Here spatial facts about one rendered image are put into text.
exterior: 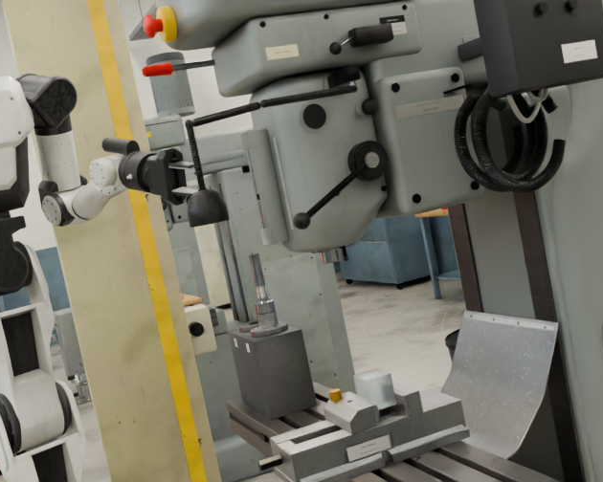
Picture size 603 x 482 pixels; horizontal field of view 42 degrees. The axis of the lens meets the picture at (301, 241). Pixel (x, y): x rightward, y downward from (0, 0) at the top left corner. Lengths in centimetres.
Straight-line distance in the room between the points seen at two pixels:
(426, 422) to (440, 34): 72
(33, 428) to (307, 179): 90
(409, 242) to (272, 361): 712
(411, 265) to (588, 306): 734
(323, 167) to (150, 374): 193
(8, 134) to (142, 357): 150
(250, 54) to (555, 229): 66
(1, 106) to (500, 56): 110
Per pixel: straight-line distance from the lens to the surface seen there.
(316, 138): 141
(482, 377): 177
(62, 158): 206
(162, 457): 329
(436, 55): 154
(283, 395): 187
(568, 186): 160
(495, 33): 134
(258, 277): 186
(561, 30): 138
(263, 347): 183
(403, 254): 886
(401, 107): 147
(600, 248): 164
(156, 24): 145
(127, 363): 319
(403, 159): 146
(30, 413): 193
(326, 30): 143
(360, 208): 144
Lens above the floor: 145
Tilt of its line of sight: 5 degrees down
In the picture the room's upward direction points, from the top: 11 degrees counter-clockwise
